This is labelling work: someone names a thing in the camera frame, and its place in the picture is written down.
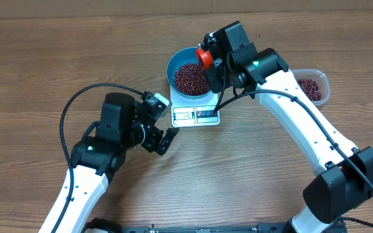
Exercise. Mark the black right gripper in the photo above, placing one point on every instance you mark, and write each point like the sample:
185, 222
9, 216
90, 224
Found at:
212, 78

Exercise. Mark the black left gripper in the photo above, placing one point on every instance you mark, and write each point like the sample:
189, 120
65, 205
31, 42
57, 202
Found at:
152, 144

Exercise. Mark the orange measuring scoop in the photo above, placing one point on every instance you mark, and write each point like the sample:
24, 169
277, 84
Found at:
204, 58

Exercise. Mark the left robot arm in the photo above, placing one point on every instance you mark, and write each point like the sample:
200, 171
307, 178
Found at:
124, 124

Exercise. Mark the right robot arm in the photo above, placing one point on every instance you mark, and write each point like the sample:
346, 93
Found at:
343, 172

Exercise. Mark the white digital kitchen scale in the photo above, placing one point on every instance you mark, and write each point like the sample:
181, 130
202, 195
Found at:
193, 111

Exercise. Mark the blue metal bowl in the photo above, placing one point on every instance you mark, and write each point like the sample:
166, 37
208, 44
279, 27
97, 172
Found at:
187, 55

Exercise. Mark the red beans in bowl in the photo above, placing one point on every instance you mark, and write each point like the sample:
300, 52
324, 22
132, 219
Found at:
190, 80

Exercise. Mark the red beans in container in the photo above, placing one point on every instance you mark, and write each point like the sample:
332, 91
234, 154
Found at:
310, 89

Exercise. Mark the clear plastic container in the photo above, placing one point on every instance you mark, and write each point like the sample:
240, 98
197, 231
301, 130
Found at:
319, 77

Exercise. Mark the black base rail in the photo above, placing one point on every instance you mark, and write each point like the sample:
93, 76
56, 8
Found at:
186, 229

